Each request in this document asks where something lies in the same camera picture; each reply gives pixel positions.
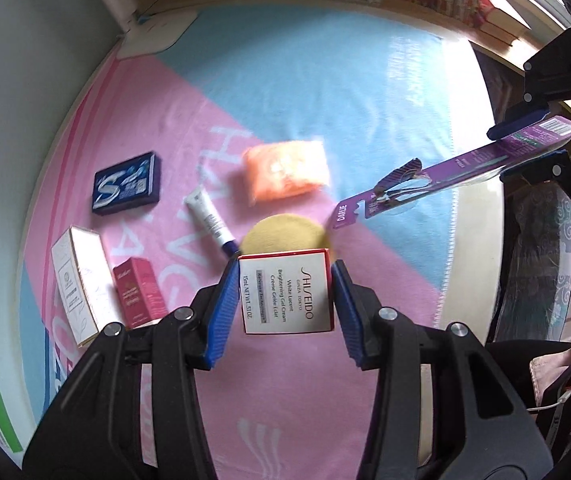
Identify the yellow round sponge puff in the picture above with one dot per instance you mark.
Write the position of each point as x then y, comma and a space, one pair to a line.
285, 232

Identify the white red cosmetic cream box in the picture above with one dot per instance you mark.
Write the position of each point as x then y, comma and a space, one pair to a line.
285, 292

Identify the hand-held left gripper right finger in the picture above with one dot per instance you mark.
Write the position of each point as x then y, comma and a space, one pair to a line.
348, 312

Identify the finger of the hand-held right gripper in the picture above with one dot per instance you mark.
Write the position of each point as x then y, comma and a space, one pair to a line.
540, 170
520, 124

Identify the person's leg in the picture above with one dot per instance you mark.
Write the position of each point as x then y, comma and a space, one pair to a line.
510, 365

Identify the patterned bed quilt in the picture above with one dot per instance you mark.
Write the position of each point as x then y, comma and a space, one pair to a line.
540, 260

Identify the white tube with purple cap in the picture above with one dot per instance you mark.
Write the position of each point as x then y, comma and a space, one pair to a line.
208, 215

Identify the white flat pad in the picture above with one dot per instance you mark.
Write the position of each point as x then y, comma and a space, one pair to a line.
158, 32

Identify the pink and blue blanket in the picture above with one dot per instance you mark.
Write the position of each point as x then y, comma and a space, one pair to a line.
365, 85

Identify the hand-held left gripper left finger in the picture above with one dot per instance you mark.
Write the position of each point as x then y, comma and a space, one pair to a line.
221, 312

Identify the stack of books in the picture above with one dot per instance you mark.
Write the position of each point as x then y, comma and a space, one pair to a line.
500, 22

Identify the dark blue gum box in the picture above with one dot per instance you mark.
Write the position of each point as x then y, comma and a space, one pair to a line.
125, 182

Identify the tall white carton box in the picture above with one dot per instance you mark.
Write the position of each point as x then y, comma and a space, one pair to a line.
80, 280

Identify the purple blister card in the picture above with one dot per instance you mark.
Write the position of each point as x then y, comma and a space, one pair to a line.
465, 165

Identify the pink garment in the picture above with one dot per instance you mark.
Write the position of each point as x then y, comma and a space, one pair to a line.
550, 375

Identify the red carton box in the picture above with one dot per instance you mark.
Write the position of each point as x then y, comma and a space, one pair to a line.
140, 290

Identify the orange plastic packet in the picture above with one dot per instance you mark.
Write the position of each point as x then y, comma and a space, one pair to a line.
285, 170

